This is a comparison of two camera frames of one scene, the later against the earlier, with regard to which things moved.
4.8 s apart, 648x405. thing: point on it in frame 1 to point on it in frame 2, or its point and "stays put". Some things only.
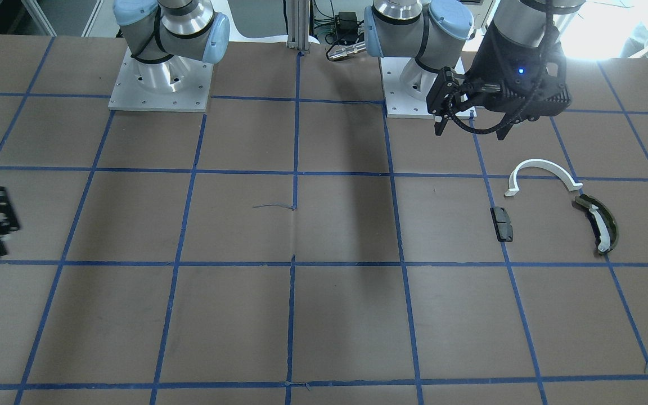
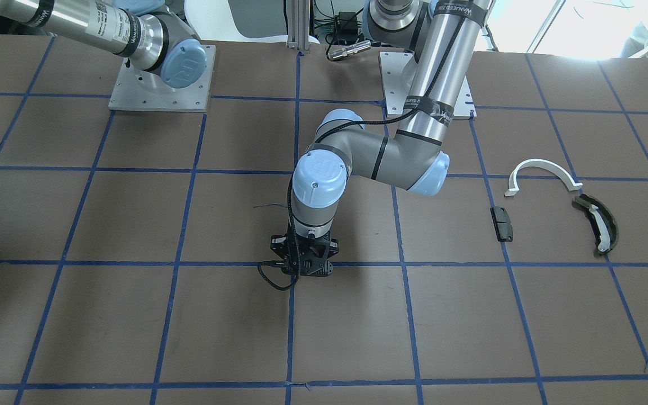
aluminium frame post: [298, 18] stays put
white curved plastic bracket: [513, 190] stays put
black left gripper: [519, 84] to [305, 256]
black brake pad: [502, 224] stays put
